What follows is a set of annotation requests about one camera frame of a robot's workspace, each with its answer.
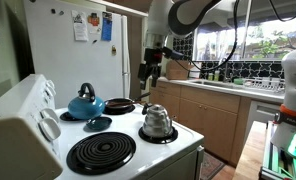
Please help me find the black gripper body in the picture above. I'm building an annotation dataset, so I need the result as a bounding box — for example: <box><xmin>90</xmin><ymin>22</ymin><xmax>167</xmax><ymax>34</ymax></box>
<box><xmin>144</xmin><ymin>47</ymin><xmax>164</xmax><ymax>68</ymax></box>

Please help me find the silver gooseneck kettle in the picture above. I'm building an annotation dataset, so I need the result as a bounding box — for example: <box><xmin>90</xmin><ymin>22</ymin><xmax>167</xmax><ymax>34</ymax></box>
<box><xmin>141</xmin><ymin>103</ymin><xmax>174</xmax><ymax>139</ymax></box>

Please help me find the white electric stove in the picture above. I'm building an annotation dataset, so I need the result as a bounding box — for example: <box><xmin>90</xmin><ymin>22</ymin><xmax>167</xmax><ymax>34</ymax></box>
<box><xmin>0</xmin><ymin>73</ymin><xmax>206</xmax><ymax>180</ymax></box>

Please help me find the brown cardboard box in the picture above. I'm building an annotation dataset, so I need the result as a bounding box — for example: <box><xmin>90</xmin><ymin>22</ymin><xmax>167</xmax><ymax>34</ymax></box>
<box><xmin>165</xmin><ymin>59</ymin><xmax>195</xmax><ymax>81</ymax></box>

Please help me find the black frying pan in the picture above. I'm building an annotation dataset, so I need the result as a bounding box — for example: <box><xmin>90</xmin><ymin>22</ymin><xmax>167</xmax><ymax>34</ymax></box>
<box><xmin>103</xmin><ymin>91</ymin><xmax>151</xmax><ymax>113</ymax></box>

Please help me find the large black coil burner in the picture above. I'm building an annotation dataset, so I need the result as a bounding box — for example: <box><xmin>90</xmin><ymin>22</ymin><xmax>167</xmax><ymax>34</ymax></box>
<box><xmin>66</xmin><ymin>131</ymin><xmax>137</xmax><ymax>177</ymax></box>
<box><xmin>102</xmin><ymin>103</ymin><xmax>137</xmax><ymax>116</ymax></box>

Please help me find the white rectangular board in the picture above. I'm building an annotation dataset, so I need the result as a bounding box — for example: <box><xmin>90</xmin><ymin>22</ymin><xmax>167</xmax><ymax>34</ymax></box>
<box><xmin>188</xmin><ymin>68</ymin><xmax>203</xmax><ymax>80</ymax></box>

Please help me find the blue paper flyer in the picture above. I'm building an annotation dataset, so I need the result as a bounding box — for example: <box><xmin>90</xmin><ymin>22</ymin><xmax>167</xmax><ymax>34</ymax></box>
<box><xmin>100</xmin><ymin>11</ymin><xmax>113</xmax><ymax>42</ymax></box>

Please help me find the steel kitchen sink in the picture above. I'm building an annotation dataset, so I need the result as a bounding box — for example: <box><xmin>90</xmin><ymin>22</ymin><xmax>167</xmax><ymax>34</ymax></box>
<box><xmin>192</xmin><ymin>79</ymin><xmax>246</xmax><ymax>90</ymax></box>

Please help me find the small black coil burner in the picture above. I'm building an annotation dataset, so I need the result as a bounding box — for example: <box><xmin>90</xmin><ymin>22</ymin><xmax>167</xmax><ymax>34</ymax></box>
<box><xmin>137</xmin><ymin>124</ymin><xmax>179</xmax><ymax>145</ymax></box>
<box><xmin>59</xmin><ymin>111</ymin><xmax>82</xmax><ymax>122</ymax></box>

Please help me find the orange printed paper note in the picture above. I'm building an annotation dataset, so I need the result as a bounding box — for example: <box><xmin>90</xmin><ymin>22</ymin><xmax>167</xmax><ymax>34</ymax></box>
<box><xmin>87</xmin><ymin>12</ymin><xmax>102</xmax><ymax>35</ymax></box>

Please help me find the wooden base cabinet with counter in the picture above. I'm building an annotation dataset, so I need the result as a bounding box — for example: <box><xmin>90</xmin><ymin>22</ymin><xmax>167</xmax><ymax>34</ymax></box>
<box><xmin>148</xmin><ymin>75</ymin><xmax>286</xmax><ymax>166</ymax></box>

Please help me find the metal kitchen faucet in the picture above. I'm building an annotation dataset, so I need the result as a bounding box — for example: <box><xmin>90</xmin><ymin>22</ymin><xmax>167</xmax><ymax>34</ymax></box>
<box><xmin>221</xmin><ymin>61</ymin><xmax>232</xmax><ymax>83</ymax></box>

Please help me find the white refrigerator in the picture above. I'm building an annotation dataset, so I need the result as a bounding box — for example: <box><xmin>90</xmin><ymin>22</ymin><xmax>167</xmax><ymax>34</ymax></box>
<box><xmin>22</xmin><ymin>0</ymin><xmax>132</xmax><ymax>109</ymax></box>

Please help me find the white paper sheet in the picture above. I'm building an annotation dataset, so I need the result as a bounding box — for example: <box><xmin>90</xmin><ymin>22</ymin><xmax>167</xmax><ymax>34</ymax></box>
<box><xmin>71</xmin><ymin>9</ymin><xmax>89</xmax><ymax>42</ymax></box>

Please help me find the green sponge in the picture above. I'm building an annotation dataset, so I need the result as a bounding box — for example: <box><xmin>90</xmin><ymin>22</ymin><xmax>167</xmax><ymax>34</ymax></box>
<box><xmin>233</xmin><ymin>77</ymin><xmax>246</xmax><ymax>86</ymax></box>

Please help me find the patterned floor rug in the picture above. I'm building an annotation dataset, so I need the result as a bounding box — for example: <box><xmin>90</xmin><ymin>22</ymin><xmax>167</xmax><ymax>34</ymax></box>
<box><xmin>199</xmin><ymin>151</ymin><xmax>226</xmax><ymax>180</ymax></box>

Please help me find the white dish rack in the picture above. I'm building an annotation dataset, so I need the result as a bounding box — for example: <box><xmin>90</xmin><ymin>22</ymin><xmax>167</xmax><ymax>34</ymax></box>
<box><xmin>244</xmin><ymin>76</ymin><xmax>288</xmax><ymax>94</ymax></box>

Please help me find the white dishwasher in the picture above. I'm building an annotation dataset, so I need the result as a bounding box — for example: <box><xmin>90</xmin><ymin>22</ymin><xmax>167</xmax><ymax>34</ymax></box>
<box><xmin>244</xmin><ymin>99</ymin><xmax>282</xmax><ymax>141</ymax></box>

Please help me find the wooden table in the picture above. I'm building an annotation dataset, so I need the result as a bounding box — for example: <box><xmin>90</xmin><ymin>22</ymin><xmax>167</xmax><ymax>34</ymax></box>
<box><xmin>232</xmin><ymin>120</ymin><xmax>268</xmax><ymax>180</ymax></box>

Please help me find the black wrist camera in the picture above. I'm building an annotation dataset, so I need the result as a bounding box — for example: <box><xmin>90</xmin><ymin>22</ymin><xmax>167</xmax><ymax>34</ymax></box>
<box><xmin>161</xmin><ymin>46</ymin><xmax>186</xmax><ymax>61</ymax></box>

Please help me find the blue kettle with black handle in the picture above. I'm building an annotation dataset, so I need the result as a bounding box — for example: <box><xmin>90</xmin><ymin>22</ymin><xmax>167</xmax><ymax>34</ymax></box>
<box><xmin>67</xmin><ymin>82</ymin><xmax>106</xmax><ymax>120</ymax></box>

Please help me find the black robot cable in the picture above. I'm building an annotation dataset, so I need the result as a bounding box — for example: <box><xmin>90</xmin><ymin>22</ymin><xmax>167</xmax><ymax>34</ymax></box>
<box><xmin>174</xmin><ymin>0</ymin><xmax>296</xmax><ymax>73</ymax></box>

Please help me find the green lit robot base mount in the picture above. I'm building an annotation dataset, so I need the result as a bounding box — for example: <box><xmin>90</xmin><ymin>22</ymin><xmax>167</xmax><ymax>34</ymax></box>
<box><xmin>259</xmin><ymin>121</ymin><xmax>296</xmax><ymax>180</ymax></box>

